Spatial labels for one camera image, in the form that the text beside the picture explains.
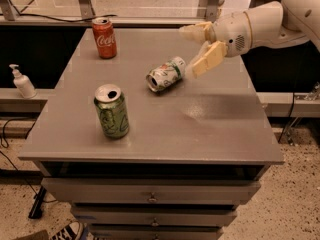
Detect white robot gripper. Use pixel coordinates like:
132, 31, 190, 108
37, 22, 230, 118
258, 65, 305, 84
178, 12, 252, 78

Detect white green 7up can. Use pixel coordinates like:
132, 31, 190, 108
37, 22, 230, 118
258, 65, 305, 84
146, 56, 186, 92

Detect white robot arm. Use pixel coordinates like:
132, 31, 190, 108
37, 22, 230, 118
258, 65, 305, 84
179, 0, 320, 78

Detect red coca-cola can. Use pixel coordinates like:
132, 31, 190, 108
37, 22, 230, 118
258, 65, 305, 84
92, 17, 117, 59

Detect green soda can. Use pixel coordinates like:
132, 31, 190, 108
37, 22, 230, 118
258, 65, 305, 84
94, 84, 129, 139

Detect grey drawer cabinet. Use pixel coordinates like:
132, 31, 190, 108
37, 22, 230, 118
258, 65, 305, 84
18, 28, 286, 240

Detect white pump soap bottle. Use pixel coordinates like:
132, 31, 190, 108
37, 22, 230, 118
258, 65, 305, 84
9, 64, 36, 99

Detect top grey drawer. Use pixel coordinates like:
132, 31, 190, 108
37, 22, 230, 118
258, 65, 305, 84
42, 178, 260, 205

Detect grey drawer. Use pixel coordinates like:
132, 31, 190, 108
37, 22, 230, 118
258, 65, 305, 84
42, 178, 260, 205
89, 225, 222, 240
71, 205, 237, 227

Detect middle grey drawer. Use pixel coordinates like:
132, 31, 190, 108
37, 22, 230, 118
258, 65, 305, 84
71, 205, 237, 227

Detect bottom grey drawer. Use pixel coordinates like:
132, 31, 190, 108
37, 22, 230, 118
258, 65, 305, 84
89, 225, 222, 240

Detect black white sneaker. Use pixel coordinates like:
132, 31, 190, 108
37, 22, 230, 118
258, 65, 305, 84
50, 221, 84, 240

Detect black power plug block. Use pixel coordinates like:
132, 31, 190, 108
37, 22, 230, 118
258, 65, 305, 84
28, 187, 46, 219

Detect grey metal railing frame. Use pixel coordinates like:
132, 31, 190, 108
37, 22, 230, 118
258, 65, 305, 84
0, 0, 258, 28

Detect black cable on ledge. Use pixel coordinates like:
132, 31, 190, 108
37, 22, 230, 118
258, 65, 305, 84
0, 0, 118, 23

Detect black floor cable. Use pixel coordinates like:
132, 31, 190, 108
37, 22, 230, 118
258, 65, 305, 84
0, 117, 58, 204

